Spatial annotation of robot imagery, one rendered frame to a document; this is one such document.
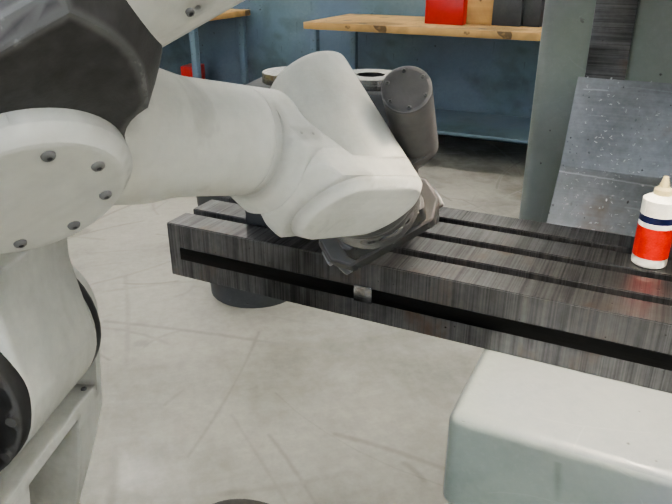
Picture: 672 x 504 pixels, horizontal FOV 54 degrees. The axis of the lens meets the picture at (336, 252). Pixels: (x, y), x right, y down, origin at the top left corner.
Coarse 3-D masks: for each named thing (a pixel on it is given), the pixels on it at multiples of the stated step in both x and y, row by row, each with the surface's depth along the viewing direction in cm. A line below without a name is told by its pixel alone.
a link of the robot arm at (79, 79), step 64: (0, 0) 19; (64, 0) 19; (128, 0) 21; (192, 0) 22; (0, 64) 19; (64, 64) 21; (128, 64) 22; (0, 128) 21; (64, 128) 22; (0, 192) 23; (64, 192) 24
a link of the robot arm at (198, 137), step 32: (160, 96) 31; (192, 96) 33; (224, 96) 35; (256, 96) 37; (128, 128) 30; (160, 128) 31; (192, 128) 33; (224, 128) 35; (256, 128) 36; (160, 160) 32; (192, 160) 33; (224, 160) 35; (256, 160) 37; (128, 192) 32; (160, 192) 33; (192, 192) 36; (224, 192) 38
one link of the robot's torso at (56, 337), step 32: (0, 256) 47; (32, 256) 49; (64, 256) 53; (0, 288) 45; (32, 288) 49; (64, 288) 53; (0, 320) 45; (32, 320) 49; (64, 320) 53; (96, 320) 57; (0, 352) 46; (32, 352) 48; (64, 352) 52; (96, 352) 59; (0, 384) 46; (32, 384) 48; (64, 384) 53; (0, 416) 47; (32, 416) 48; (0, 448) 48
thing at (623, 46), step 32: (576, 0) 103; (608, 0) 101; (640, 0) 100; (544, 32) 108; (576, 32) 105; (608, 32) 103; (640, 32) 101; (544, 64) 109; (576, 64) 107; (608, 64) 104; (640, 64) 103; (544, 96) 111; (544, 128) 113; (544, 160) 115; (544, 192) 117
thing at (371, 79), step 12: (264, 72) 87; (276, 72) 87; (360, 72) 87; (372, 72) 87; (384, 72) 87; (252, 84) 86; (264, 84) 86; (372, 84) 81; (372, 96) 80; (384, 108) 80; (384, 120) 81; (252, 216) 91
